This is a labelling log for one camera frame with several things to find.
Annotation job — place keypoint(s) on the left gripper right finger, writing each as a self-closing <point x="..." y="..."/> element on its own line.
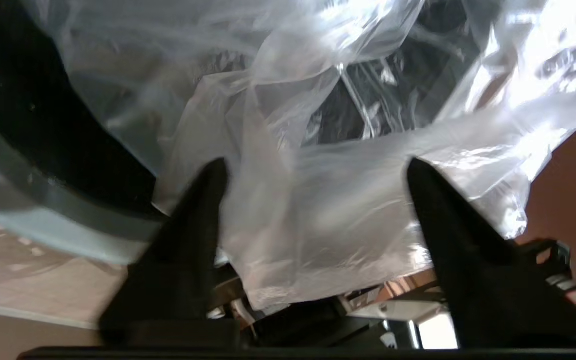
<point x="483" y="290"/>

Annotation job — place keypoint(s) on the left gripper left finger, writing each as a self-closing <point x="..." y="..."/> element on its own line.
<point x="178" y="280"/>

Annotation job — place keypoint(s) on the clear plastic trash bag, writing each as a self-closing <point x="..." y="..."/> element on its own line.
<point x="343" y="210"/>

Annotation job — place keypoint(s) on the black round trash bin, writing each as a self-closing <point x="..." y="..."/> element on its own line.
<point x="43" y="125"/>

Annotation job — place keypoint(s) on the grey black robot torso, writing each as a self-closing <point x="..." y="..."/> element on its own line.
<point x="308" y="325"/>

